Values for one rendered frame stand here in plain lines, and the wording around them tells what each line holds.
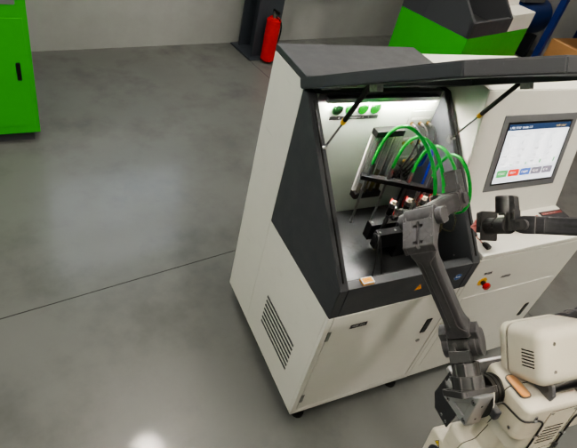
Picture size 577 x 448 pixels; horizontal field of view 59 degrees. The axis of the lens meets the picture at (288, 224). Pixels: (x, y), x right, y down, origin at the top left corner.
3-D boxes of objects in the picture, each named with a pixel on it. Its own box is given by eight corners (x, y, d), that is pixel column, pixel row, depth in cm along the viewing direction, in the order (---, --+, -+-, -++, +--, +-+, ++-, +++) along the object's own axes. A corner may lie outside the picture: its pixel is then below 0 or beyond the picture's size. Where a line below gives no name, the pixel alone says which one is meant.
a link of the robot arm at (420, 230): (390, 241, 121) (432, 233, 116) (399, 208, 131) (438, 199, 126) (448, 364, 141) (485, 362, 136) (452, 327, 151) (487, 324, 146)
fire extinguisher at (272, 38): (264, 63, 545) (274, 12, 511) (257, 57, 554) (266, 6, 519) (277, 62, 554) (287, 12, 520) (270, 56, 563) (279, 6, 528)
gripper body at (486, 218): (494, 212, 180) (508, 211, 173) (493, 241, 180) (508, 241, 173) (477, 211, 179) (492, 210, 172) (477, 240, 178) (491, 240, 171)
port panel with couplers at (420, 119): (391, 174, 234) (416, 115, 214) (387, 170, 236) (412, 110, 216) (413, 172, 239) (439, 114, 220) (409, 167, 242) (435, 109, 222)
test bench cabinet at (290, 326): (285, 422, 245) (327, 319, 195) (244, 327, 282) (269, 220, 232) (402, 384, 276) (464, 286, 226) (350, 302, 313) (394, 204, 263)
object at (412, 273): (337, 317, 197) (348, 290, 187) (332, 308, 200) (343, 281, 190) (457, 288, 224) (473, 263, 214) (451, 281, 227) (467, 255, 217)
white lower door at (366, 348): (296, 411, 240) (334, 320, 196) (293, 406, 241) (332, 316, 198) (405, 375, 268) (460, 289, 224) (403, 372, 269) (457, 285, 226)
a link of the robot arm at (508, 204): (527, 229, 160) (538, 230, 166) (526, 193, 160) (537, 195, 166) (490, 230, 169) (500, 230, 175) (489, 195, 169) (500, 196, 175)
